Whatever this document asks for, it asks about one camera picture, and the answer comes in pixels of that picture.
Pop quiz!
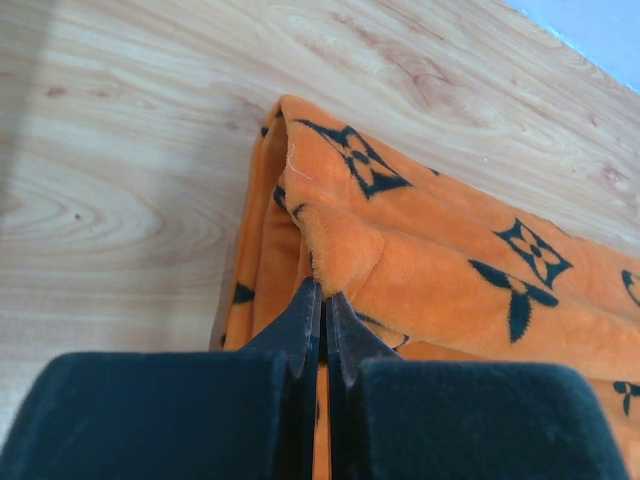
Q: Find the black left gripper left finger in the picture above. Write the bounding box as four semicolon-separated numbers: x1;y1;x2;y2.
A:
1;279;322;479

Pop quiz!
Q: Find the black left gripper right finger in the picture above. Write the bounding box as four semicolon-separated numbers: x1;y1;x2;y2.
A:
326;294;628;479

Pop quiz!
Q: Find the orange patterned pillowcase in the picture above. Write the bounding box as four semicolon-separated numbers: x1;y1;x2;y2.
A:
211;95;639;478

